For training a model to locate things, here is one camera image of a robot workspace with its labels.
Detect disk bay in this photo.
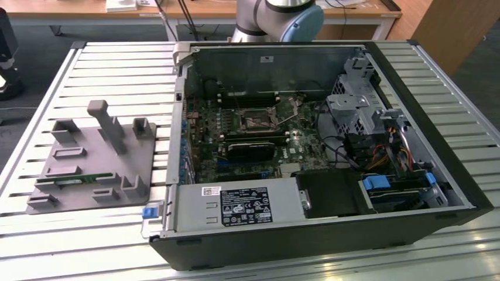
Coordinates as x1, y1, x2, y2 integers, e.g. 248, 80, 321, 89
357, 171, 449, 214

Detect black wire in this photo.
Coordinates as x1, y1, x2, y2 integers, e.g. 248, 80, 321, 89
316, 111, 366, 172

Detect black PC case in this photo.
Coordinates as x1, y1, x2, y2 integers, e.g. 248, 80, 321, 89
148, 39, 494, 272

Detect small silver heatsink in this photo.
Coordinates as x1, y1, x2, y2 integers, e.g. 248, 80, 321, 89
280, 163, 302, 178

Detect blue case latch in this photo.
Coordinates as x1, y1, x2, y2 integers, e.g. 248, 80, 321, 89
141, 206, 162, 220

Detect wooden cabinet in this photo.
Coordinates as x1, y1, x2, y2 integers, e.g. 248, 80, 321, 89
412, 0, 500, 76

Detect black graphics card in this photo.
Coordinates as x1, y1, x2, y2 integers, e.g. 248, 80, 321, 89
225, 142, 274, 162

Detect hanging black cables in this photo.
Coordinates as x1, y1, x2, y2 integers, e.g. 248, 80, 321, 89
177, 0, 208, 40

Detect wooden desk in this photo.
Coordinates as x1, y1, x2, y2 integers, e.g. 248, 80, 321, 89
0, 0, 402, 42

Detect grey parts rack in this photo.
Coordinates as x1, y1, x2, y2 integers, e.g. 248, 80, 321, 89
24, 100, 157, 216

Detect coloured wire bundle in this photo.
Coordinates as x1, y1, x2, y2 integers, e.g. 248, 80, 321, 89
369, 124, 417, 173

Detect metal socket cover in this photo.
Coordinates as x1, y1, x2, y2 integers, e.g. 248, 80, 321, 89
285, 95, 305, 118

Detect green RAM stick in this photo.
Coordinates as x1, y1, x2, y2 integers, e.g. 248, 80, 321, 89
53, 173, 114, 186

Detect CPU socket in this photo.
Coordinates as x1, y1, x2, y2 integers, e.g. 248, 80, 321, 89
237, 107, 280, 133

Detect silver power supply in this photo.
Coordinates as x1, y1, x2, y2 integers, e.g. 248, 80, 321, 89
166, 177, 306, 234

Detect metal locking lever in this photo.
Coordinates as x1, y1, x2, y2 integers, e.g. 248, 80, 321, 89
274, 114, 300, 129

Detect white papers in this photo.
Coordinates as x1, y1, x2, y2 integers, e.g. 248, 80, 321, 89
324, 0, 392, 9

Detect green motherboard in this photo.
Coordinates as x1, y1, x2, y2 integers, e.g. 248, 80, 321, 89
182, 93, 333, 184

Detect black plastic shroud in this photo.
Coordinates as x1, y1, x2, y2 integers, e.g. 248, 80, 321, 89
292, 169, 376, 220

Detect silver case handle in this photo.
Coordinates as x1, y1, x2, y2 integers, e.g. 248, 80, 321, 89
170, 42, 196, 77

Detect white box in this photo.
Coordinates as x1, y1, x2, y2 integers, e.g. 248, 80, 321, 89
105, 0, 140, 13

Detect blue disk carrier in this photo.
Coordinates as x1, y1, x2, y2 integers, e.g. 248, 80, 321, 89
361, 174, 392, 191

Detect black RAM slot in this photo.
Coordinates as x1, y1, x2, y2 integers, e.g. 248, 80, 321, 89
224, 139, 285, 145
224, 132, 285, 137
224, 137, 285, 142
229, 99, 280, 108
224, 134, 285, 140
228, 92, 280, 101

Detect silver drive cage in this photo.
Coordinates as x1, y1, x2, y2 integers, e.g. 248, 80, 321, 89
325, 57, 405, 137

